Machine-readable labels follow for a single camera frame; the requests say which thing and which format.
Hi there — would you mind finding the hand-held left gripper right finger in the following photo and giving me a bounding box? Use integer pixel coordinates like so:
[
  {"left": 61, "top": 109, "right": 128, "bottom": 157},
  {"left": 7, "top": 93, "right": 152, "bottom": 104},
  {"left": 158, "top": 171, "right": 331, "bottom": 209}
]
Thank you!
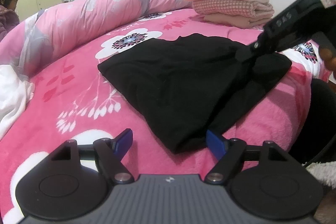
[{"left": 205, "top": 130, "right": 288, "bottom": 185}]

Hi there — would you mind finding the black printed t-shirt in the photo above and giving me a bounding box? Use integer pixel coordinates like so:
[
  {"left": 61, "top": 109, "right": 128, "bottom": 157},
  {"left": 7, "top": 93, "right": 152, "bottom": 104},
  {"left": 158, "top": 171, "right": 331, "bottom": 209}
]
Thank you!
[{"left": 98, "top": 33, "right": 293, "bottom": 154}]

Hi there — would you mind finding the person's right hand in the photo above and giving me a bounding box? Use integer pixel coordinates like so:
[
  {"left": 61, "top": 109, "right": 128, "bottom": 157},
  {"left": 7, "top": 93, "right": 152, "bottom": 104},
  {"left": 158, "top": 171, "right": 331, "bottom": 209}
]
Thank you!
[{"left": 318, "top": 40, "right": 336, "bottom": 69}]

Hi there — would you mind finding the black cable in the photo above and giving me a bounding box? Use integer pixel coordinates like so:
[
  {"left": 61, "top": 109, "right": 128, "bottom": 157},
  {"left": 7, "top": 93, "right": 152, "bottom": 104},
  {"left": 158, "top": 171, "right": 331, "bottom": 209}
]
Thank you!
[{"left": 302, "top": 132, "right": 336, "bottom": 168}]

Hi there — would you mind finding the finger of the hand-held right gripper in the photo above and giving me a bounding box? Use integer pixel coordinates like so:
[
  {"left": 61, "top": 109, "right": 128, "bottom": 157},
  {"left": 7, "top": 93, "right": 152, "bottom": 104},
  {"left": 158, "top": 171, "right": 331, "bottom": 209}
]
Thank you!
[{"left": 235, "top": 31, "right": 282, "bottom": 62}]

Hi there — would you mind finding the pink checked folded cloth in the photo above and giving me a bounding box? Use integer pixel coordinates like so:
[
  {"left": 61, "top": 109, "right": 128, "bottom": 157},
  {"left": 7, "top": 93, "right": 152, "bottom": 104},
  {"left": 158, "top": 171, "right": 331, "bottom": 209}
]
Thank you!
[{"left": 192, "top": 0, "right": 275, "bottom": 18}]

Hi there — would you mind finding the white garment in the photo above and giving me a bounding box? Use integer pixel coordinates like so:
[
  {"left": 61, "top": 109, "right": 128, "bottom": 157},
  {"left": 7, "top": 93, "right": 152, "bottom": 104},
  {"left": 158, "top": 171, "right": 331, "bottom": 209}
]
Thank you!
[{"left": 0, "top": 64, "right": 35, "bottom": 138}]

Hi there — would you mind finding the white fluffy cloth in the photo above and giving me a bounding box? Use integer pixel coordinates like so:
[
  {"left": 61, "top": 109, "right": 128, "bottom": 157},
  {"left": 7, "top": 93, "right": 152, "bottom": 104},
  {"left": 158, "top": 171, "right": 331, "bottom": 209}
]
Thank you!
[{"left": 306, "top": 160, "right": 336, "bottom": 188}]

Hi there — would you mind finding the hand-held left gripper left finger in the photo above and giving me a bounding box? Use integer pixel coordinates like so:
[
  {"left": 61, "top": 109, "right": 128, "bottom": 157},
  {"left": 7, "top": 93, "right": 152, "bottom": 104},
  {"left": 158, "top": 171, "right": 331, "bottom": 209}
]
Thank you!
[{"left": 51, "top": 129, "right": 133, "bottom": 185}]

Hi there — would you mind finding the pink grey floral quilt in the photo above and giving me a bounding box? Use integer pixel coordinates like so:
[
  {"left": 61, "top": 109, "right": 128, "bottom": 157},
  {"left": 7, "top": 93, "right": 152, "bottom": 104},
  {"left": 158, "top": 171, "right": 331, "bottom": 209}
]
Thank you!
[{"left": 0, "top": 0, "right": 192, "bottom": 77}]

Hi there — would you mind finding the tan folded cloth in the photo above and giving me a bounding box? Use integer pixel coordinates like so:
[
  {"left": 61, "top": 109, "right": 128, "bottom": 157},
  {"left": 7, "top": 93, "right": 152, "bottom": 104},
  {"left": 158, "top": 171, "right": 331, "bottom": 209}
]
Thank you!
[{"left": 203, "top": 13, "right": 271, "bottom": 29}]

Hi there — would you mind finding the pink floral blanket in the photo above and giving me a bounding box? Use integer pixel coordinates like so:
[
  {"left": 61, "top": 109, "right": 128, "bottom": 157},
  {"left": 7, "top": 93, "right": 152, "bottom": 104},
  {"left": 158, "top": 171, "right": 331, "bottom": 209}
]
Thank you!
[{"left": 0, "top": 7, "right": 331, "bottom": 219}]

